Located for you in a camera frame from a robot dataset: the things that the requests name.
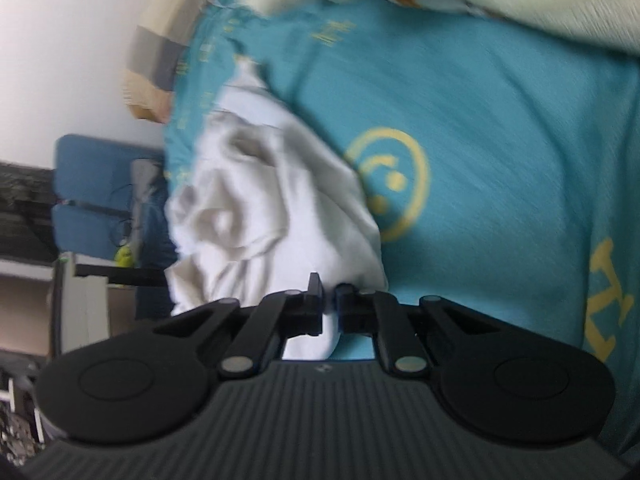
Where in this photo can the plaid pillow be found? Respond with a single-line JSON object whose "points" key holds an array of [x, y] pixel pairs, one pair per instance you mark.
{"points": [[160, 50]]}

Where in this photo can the white desk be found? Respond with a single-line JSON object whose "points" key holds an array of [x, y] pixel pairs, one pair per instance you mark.
{"points": [[85, 305]]}

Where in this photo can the white shelf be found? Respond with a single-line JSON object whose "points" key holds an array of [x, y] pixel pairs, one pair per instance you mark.
{"points": [[15, 410]]}

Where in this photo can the dark window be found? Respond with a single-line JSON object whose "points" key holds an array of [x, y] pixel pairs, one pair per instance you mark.
{"points": [[25, 210]]}

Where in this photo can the grey cloth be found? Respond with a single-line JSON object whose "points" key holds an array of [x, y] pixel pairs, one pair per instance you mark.
{"points": [[145, 180]]}

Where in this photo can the yellow-green toy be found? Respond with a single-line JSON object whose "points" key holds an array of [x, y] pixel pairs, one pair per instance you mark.
{"points": [[123, 256]]}

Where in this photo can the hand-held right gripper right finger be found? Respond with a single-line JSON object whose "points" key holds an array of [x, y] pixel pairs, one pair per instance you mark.
{"points": [[345, 305]]}

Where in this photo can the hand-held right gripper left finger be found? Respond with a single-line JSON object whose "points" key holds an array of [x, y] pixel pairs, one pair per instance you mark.
{"points": [[314, 305]]}

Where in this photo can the teal printed bedsheet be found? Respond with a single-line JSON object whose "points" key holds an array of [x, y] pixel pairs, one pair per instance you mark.
{"points": [[500, 160]]}

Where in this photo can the white t-shirt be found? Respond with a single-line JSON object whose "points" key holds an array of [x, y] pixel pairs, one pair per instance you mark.
{"points": [[280, 220]]}

